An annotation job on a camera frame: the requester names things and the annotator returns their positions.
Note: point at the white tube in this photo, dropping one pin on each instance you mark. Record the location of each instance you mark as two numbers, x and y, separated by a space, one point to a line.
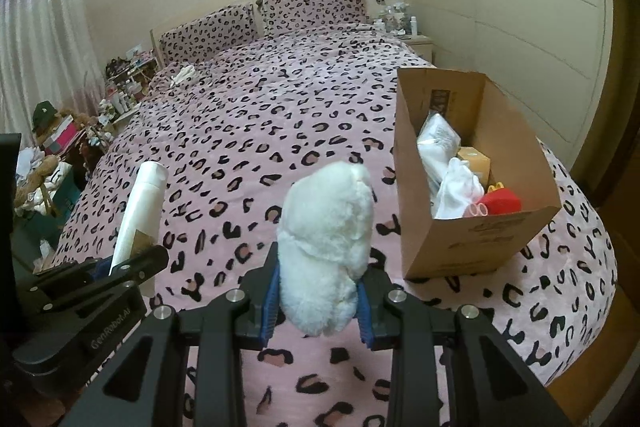
140 207

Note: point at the brown cardboard box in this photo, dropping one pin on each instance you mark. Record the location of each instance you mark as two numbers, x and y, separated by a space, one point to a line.
505 242

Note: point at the pile of bags and toys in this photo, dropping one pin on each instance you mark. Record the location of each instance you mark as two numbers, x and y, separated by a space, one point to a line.
50 187

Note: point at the red plastic toy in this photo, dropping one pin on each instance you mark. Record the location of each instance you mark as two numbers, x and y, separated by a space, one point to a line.
502 202

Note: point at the group of bottles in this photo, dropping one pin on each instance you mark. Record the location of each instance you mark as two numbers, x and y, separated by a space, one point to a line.
395 21

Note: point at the white plush toy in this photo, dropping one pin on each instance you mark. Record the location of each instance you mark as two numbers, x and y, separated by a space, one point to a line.
325 247

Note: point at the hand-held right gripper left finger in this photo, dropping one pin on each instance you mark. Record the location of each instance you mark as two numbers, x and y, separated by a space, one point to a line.
270 307

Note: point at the cluttered wooden shelf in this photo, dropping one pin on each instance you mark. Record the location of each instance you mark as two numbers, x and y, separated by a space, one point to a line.
127 87

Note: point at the green cap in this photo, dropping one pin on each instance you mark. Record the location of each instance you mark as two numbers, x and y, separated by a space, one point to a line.
46 117

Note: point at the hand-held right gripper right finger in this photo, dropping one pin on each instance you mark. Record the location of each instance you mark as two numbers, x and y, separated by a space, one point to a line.
364 317

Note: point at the cartoon bear paper box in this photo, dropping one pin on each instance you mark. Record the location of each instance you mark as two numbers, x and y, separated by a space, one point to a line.
475 164

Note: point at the black upright panel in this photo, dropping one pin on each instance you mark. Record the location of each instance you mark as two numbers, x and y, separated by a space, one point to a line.
9 207

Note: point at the white cloth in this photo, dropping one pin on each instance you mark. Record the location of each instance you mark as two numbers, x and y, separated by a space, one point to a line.
184 76
457 189

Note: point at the pale pink curtain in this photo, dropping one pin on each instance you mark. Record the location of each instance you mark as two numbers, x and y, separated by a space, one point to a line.
45 32

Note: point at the white crumpled cloth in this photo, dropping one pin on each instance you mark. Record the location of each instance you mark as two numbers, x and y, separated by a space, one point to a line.
184 76

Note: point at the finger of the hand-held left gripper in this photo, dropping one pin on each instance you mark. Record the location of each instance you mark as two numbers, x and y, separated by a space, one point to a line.
60 279
125 274

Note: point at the leopard print bed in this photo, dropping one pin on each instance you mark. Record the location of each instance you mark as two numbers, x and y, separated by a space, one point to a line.
275 122

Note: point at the leopard print pillow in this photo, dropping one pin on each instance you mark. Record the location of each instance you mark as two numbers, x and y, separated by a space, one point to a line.
315 9
207 34

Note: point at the white wardrobe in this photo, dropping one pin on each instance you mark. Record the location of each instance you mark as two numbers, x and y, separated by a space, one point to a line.
510 7

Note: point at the cream nightstand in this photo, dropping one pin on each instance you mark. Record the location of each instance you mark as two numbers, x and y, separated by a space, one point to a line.
421 48

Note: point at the clear plastic bag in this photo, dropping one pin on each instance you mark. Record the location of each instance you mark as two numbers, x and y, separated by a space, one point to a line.
437 134

